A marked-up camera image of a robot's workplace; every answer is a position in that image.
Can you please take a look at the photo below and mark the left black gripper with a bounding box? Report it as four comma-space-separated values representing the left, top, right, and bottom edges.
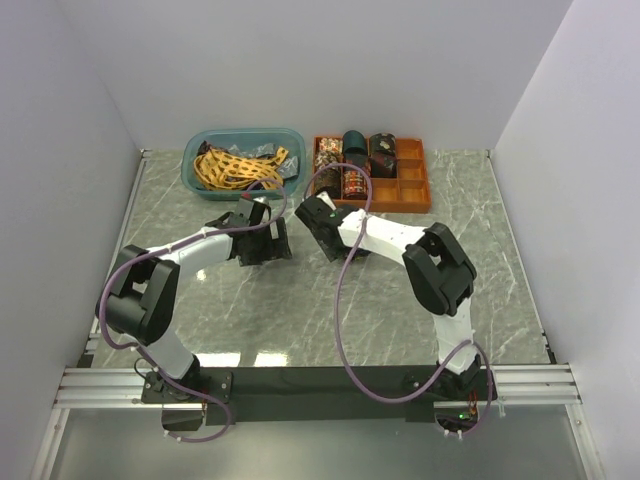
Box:
240, 217, 292, 266

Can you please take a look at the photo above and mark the blue floral tie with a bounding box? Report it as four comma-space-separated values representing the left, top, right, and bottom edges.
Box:
345, 248, 371, 262

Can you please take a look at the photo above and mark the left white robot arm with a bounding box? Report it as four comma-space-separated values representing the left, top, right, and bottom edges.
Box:
96, 195, 292, 402

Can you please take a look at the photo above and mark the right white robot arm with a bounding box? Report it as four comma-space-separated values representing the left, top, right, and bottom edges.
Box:
296, 193, 493, 405

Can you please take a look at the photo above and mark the dark brown rolled tie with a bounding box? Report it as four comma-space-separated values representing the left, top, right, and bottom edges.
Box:
314, 169, 342, 199

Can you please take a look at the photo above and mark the red striped rolled tie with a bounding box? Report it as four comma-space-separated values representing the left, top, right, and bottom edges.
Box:
342, 169, 369, 200

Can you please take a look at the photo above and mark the brown patterned rolled tie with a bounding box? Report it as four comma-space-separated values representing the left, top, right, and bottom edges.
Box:
314, 151, 341, 170

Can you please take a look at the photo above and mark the dark red dotted rolled tie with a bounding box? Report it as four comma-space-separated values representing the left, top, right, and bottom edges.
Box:
344, 153, 370, 172

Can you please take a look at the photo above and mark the red white rolled tie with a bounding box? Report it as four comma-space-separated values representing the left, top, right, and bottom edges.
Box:
318, 137, 343, 154

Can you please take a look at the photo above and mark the maroon rolled tie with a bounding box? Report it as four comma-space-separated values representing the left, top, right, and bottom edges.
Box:
369, 152, 397, 178

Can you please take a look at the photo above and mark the yellow patterned tie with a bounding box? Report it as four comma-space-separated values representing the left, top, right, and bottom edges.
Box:
193, 148, 284, 191

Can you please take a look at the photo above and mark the blue plastic bin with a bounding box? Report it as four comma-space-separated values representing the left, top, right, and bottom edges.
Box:
181, 128, 309, 201

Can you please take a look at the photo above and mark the teal rolled tie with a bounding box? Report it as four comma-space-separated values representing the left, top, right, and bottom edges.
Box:
342, 130, 368, 155

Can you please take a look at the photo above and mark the orange divided tray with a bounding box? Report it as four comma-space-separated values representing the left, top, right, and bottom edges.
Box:
311, 135, 431, 213

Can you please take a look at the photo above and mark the black floral rolled tie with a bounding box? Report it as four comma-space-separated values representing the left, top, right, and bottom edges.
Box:
369, 132, 396, 157

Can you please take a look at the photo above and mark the dark tie in bin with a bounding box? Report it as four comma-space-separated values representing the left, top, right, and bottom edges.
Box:
197, 141, 216, 159

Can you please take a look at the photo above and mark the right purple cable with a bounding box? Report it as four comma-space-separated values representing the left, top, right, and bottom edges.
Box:
303, 162, 496, 439

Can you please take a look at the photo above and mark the purple cable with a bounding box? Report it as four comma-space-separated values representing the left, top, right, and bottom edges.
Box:
303, 162, 496, 439
98, 178, 289, 443

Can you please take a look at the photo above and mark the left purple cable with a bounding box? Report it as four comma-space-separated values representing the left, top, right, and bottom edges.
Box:
98, 178, 289, 443

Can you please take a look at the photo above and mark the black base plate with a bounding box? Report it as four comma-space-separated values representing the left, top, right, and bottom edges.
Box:
141, 357, 489, 423

